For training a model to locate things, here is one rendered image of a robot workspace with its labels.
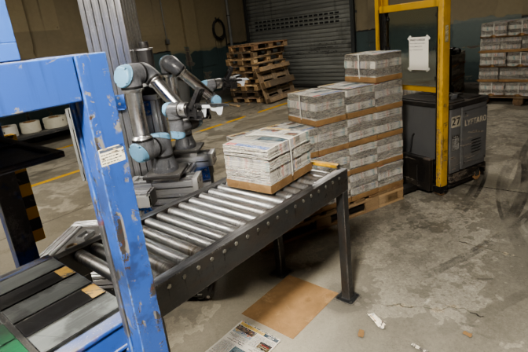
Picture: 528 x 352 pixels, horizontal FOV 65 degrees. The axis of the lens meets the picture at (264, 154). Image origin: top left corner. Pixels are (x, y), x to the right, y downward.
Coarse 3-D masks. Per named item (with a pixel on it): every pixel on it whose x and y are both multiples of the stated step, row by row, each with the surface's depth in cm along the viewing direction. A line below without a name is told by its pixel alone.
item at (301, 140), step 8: (264, 128) 231; (272, 128) 229; (280, 128) 227; (280, 136) 211; (288, 136) 210; (296, 136) 209; (304, 136) 215; (296, 144) 210; (304, 144) 216; (296, 152) 211; (304, 152) 217; (296, 160) 212; (304, 160) 219; (296, 168) 213
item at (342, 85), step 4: (328, 84) 346; (332, 84) 343; (336, 84) 341; (340, 84) 338; (344, 84) 336; (348, 84) 334; (352, 84) 332; (356, 84) 329; (360, 84) 327; (364, 84) 325; (368, 84) 323; (372, 84) 322; (328, 88) 328; (332, 88) 324; (336, 88) 320; (340, 88) 316; (344, 88) 314; (348, 88) 313; (352, 88) 313
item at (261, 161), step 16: (224, 144) 208; (240, 144) 204; (256, 144) 201; (272, 144) 198; (240, 160) 204; (256, 160) 197; (272, 160) 195; (240, 176) 207; (256, 176) 200; (272, 176) 197
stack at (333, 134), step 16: (288, 128) 313; (304, 128) 307; (320, 128) 307; (336, 128) 315; (352, 128) 322; (368, 128) 331; (320, 144) 310; (336, 144) 318; (368, 144) 334; (320, 160) 313; (336, 160) 320; (352, 160) 329; (368, 160) 337; (352, 176) 332; (368, 176) 340; (352, 192) 336; (368, 208) 348; (304, 224) 318; (320, 224) 326; (288, 240) 314
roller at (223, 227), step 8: (176, 208) 195; (176, 216) 191; (184, 216) 188; (192, 216) 185; (200, 216) 183; (200, 224) 180; (208, 224) 177; (216, 224) 175; (224, 224) 173; (224, 232) 171
